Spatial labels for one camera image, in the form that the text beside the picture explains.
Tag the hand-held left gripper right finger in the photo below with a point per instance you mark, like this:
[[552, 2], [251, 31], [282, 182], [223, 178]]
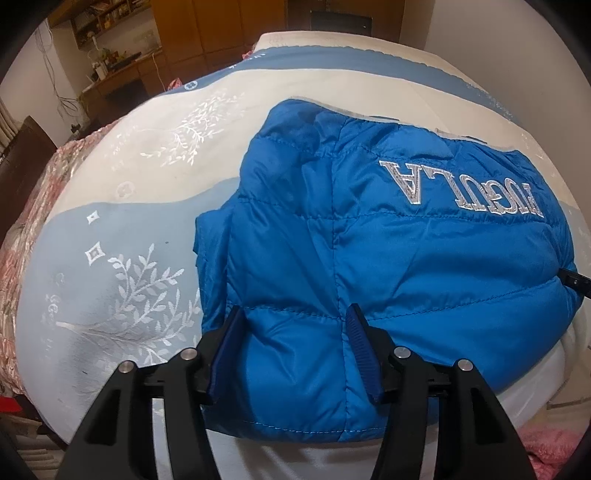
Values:
[[362, 353]]

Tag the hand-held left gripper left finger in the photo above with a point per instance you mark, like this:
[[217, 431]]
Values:
[[226, 353]]

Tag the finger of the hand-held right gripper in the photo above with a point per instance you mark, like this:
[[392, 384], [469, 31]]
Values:
[[575, 278]]

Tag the blue puffer jacket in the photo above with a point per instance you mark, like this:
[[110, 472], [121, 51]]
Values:
[[415, 258]]

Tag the white under sheet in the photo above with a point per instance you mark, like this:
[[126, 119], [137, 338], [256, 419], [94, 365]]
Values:
[[300, 454]]

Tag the blue white patterned bedsheet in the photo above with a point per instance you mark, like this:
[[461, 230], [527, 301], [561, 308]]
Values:
[[138, 221]]

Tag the pink cloth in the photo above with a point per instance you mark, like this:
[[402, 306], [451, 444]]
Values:
[[554, 445]]

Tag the red object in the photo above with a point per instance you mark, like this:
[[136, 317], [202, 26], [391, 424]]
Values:
[[9, 407]]

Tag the pink floral quilt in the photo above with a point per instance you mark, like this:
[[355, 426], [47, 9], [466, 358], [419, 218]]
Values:
[[27, 230]]

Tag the dark wooden chair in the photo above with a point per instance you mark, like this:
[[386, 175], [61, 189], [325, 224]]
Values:
[[25, 157]]

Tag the wooden desk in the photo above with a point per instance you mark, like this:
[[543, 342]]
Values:
[[120, 87]]

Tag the black keyboard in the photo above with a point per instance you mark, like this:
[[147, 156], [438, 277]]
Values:
[[124, 60]]

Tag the wooden wardrobe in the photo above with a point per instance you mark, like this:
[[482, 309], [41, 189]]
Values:
[[231, 32]]

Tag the green plant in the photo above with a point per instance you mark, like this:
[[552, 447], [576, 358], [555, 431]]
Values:
[[104, 55]]

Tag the dark rectangular panel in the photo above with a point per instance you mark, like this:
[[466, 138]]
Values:
[[341, 21]]

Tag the wall shelf with books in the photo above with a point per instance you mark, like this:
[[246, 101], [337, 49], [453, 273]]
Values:
[[101, 18]]

